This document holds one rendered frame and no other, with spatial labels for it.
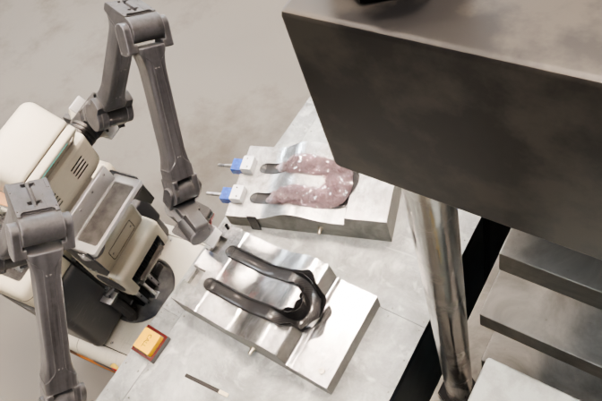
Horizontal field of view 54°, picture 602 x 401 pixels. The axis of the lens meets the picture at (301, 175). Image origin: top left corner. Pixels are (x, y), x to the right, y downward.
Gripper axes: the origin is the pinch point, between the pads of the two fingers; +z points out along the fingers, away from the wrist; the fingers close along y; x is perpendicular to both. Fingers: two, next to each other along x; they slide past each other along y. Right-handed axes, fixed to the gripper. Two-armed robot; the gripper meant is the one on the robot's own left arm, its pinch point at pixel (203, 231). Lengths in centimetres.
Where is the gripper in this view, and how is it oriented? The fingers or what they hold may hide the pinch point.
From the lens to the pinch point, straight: 165.0
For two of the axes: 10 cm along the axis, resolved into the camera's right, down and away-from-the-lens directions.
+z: 2.0, 3.9, 9.0
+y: 4.7, -8.4, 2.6
